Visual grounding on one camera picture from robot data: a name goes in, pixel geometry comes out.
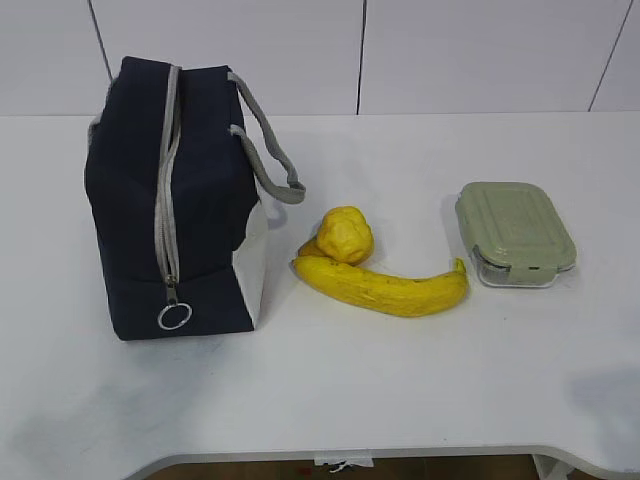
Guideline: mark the round yellow pear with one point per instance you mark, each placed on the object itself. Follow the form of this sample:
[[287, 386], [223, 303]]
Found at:
[[343, 235]]

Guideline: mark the long yellow banana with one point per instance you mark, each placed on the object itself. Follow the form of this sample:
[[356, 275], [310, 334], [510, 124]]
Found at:
[[397, 296]]

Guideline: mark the navy blue lunch bag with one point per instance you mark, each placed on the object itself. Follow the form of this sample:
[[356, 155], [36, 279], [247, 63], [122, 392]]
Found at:
[[178, 163]]

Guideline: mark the green lidded glass container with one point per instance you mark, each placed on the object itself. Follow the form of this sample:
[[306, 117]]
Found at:
[[513, 234]]

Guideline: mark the white label under table edge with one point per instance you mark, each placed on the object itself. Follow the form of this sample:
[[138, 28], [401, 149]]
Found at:
[[340, 461]]

